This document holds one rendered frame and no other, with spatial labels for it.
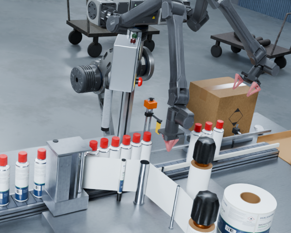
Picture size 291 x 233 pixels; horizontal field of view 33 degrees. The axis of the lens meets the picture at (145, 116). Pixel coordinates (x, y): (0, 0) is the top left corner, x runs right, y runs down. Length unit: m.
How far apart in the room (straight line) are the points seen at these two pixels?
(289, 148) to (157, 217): 1.15
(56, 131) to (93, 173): 2.55
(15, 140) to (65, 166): 2.52
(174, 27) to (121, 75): 0.32
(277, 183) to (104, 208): 0.92
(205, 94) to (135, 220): 0.96
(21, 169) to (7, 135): 2.51
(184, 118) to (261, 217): 0.50
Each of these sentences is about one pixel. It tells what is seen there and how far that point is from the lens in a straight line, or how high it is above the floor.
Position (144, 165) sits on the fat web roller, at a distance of 1.93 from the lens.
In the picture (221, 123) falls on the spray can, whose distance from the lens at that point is 2.37.
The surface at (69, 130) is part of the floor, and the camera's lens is 4.53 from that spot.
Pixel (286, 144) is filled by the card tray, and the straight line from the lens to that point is 2.93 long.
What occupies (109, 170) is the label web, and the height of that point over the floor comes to 1.01.
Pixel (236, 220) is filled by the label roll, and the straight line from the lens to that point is 1.89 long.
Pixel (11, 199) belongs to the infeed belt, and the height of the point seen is 0.88.
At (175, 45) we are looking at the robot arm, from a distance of 2.08.
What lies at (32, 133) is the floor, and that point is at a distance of 4.44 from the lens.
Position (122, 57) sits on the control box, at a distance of 1.95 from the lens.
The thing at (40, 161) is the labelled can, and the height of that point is 1.04.
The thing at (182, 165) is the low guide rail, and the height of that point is 0.91.
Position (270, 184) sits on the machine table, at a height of 0.83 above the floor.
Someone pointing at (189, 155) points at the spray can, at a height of 0.93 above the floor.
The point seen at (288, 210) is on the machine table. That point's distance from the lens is 2.32.
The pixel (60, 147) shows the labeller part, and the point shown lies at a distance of 1.83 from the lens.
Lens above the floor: 2.01
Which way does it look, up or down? 24 degrees down
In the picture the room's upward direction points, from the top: 8 degrees clockwise
